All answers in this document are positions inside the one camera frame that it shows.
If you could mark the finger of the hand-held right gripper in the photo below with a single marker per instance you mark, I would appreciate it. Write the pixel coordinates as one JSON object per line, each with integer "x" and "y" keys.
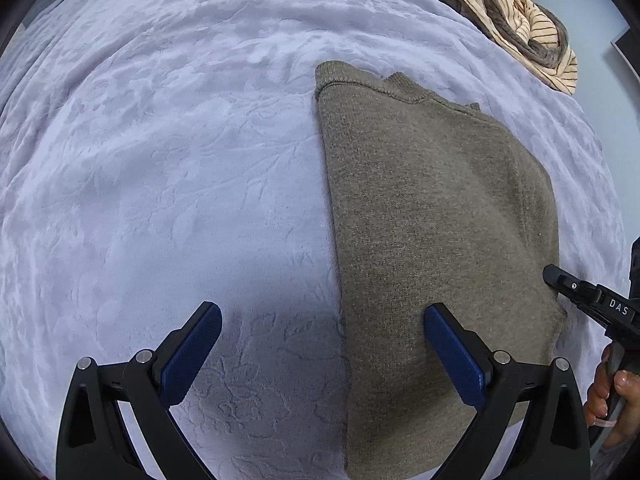
{"x": 575, "y": 287}

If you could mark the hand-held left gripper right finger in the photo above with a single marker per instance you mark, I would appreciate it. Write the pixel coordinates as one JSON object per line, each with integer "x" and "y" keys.
{"x": 455, "y": 355}

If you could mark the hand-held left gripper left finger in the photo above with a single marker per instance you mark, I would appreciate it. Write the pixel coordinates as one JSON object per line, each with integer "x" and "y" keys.
{"x": 192, "y": 355}

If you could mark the olive knit sweater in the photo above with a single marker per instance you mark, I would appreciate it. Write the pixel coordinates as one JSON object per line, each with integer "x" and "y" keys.
{"x": 430, "y": 220}

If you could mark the person's right forearm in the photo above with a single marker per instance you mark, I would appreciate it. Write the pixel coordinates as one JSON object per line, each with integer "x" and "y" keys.
{"x": 607, "y": 452}

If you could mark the person's right hand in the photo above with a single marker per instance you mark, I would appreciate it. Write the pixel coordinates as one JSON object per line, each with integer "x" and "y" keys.
{"x": 597, "y": 395}

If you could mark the lavender embossed blanket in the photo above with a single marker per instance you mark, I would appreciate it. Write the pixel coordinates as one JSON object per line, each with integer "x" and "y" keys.
{"x": 165, "y": 160}

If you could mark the grey framed monitor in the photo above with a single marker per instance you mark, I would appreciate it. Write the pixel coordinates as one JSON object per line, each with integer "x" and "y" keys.
{"x": 629, "y": 52}

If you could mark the beige striped brown garment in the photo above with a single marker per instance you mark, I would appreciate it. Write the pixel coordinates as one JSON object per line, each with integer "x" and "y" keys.
{"x": 525, "y": 25}

